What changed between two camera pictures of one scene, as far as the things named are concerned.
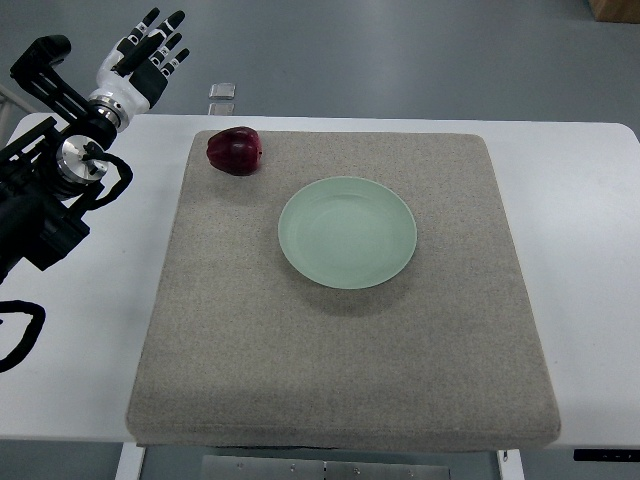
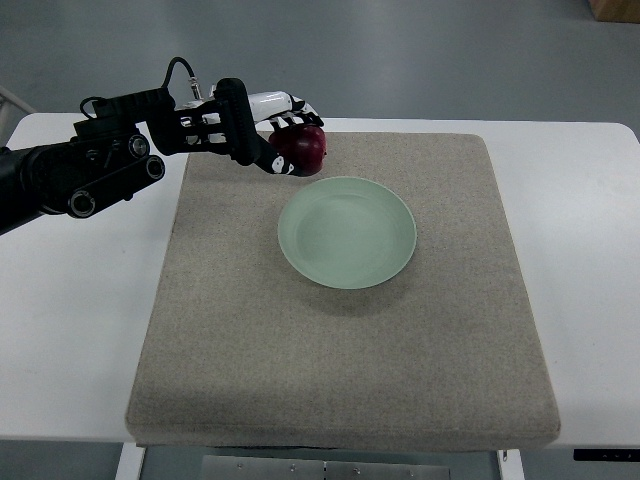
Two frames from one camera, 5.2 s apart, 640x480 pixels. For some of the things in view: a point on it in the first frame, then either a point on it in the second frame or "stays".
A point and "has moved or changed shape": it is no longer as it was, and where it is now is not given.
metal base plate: [324, 467] stays
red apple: [236, 151] has moved or changed shape
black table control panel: [607, 455] stays
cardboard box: [618, 11] stays
